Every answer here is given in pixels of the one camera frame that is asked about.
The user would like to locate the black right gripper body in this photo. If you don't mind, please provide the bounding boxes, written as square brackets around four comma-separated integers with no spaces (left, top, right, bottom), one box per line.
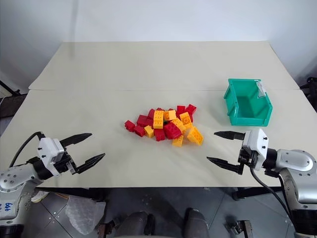
[237,146,260,176]

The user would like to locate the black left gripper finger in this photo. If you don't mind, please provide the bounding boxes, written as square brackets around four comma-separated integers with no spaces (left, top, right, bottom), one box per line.
[73,153,106,175]
[59,133,93,148]

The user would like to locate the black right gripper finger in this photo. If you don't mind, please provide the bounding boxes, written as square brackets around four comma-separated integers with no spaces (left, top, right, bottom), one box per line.
[206,156,243,175]
[213,130,247,142]

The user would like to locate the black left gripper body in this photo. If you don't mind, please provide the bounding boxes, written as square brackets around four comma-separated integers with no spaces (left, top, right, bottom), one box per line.
[53,146,80,176]

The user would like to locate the black table leg foot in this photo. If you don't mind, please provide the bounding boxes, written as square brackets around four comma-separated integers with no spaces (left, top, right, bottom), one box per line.
[232,187,283,201]

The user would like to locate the green plastic storage bin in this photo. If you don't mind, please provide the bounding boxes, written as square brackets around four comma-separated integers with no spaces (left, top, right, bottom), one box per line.
[223,78,273,127]

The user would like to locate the clear bubble wrap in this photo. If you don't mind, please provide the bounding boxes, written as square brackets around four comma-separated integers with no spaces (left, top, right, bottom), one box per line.
[65,195,106,236]

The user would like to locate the clear bin label holder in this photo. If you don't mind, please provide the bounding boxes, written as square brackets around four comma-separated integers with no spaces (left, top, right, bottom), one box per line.
[256,82,266,99]

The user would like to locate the red plastic building brick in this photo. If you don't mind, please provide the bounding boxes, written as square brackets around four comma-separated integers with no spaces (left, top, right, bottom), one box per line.
[163,122,183,140]

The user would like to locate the dark rounded shape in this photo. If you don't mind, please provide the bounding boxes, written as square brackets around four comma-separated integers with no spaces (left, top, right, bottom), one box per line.
[183,207,211,238]
[116,210,156,238]

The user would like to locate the long yellow toy block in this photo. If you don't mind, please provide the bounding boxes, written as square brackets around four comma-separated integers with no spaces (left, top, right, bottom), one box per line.
[153,110,165,130]

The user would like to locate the black stand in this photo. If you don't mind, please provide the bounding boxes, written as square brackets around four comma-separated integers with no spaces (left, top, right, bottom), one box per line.
[0,79,28,100]

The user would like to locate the black equipment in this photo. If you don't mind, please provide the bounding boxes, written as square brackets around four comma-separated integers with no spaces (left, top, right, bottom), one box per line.
[299,76,317,100]

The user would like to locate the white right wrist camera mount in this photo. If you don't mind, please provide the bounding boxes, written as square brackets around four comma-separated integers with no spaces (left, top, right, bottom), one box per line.
[240,128,269,172]

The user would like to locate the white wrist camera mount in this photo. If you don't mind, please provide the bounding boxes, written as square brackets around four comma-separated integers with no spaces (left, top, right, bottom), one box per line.
[38,137,66,177]
[240,128,269,172]

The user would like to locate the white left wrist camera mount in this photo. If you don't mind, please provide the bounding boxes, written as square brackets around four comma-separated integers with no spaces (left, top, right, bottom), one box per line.
[38,137,66,177]

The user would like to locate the black table frame bar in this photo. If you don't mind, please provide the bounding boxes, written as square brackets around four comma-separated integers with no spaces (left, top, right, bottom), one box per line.
[35,187,106,201]

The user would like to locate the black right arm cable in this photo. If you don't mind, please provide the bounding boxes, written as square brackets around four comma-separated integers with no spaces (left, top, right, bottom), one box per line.
[249,167,299,225]

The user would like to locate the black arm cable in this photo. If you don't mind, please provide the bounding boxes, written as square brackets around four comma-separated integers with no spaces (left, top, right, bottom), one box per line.
[8,131,47,169]
[249,167,299,225]

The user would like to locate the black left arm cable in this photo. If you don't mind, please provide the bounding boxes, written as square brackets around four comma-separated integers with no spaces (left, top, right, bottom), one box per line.
[8,131,47,169]

